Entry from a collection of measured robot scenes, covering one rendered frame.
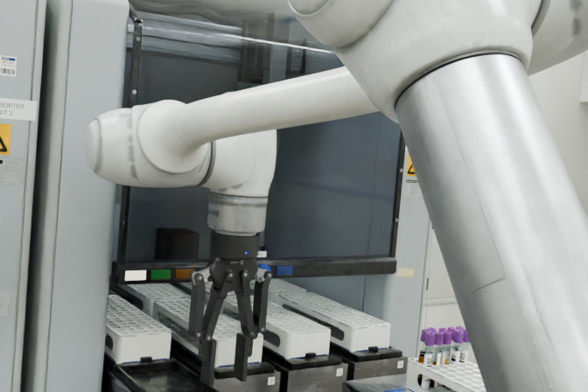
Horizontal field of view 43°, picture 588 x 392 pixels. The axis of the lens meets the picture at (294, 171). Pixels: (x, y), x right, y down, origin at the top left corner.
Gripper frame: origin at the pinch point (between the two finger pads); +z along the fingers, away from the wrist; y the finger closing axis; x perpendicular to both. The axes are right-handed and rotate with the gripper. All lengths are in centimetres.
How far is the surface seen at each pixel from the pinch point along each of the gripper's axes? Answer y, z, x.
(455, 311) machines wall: -185, 36, -131
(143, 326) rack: 3.1, 1.4, -26.1
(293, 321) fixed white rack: -27.2, 1.4, -22.3
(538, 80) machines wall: -224, -70, -131
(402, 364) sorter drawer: -46.9, 8.6, -11.0
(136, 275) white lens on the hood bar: 8.7, -10.2, -17.4
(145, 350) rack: 4.2, 4.3, -21.6
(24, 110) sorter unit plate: 27.9, -36.0, -20.1
